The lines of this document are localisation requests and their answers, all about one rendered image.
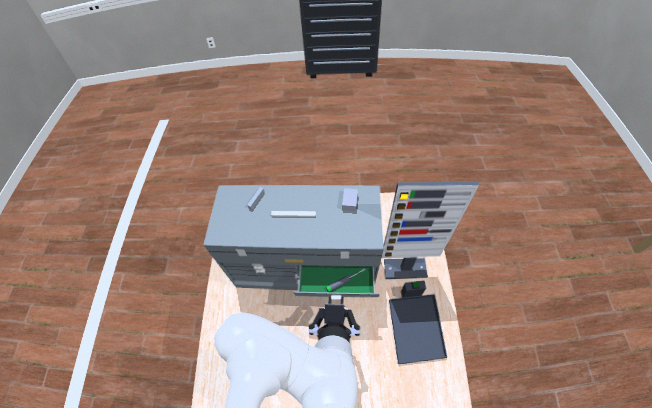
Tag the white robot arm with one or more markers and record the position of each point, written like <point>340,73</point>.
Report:
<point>263,357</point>

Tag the grey tool chest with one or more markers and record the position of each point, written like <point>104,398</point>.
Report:
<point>301,225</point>

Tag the grey screwdriver with green band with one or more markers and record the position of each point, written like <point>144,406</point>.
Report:
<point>341,282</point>

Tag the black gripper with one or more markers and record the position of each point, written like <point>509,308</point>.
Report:
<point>335,330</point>

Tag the grey rectangular bar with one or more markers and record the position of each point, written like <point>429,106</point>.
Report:
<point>255,198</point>

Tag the pale blue block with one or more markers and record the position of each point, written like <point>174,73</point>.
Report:
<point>349,199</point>

